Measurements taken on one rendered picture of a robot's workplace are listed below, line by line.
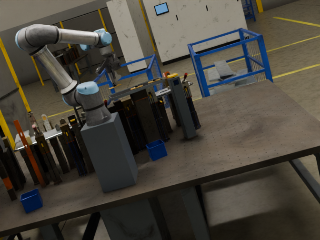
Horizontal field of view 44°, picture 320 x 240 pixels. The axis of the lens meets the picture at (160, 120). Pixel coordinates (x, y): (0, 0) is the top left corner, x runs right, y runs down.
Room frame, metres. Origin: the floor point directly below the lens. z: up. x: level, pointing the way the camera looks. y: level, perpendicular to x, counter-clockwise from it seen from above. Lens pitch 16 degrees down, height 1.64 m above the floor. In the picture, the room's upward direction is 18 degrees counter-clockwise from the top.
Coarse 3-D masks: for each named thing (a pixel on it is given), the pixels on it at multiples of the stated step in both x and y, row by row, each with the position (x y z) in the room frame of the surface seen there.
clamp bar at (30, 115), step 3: (30, 111) 2.62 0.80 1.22; (27, 114) 2.57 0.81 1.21; (30, 114) 2.58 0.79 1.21; (30, 117) 2.58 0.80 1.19; (33, 117) 2.58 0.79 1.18; (30, 120) 2.58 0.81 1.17; (33, 120) 2.59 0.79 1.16; (33, 123) 2.59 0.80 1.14; (36, 123) 2.59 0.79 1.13; (36, 126) 2.59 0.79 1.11; (39, 129) 2.60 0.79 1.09; (36, 135) 2.60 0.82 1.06
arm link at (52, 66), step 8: (24, 32) 2.17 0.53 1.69; (16, 40) 2.24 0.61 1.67; (24, 40) 2.18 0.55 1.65; (24, 48) 2.22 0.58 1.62; (32, 48) 2.20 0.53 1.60; (40, 48) 2.22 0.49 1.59; (40, 56) 2.23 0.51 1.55; (48, 56) 2.25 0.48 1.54; (48, 64) 2.25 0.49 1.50; (56, 64) 2.27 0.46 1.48; (48, 72) 2.27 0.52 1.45; (56, 72) 2.26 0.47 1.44; (64, 72) 2.29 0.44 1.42; (56, 80) 2.28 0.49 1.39; (64, 80) 2.28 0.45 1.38; (72, 80) 2.32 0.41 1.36; (64, 88) 2.29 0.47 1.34; (72, 88) 2.28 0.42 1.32; (64, 96) 2.31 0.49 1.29; (72, 96) 2.28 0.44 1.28; (72, 104) 2.31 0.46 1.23
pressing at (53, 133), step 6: (192, 84) 2.91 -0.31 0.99; (162, 90) 2.98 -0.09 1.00; (168, 90) 2.92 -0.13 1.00; (156, 96) 2.84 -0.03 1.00; (132, 102) 2.90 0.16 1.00; (48, 132) 2.81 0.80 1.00; (54, 132) 2.75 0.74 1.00; (60, 132) 2.68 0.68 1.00; (48, 138) 2.65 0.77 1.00; (18, 144) 2.74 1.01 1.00; (18, 150) 2.61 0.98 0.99
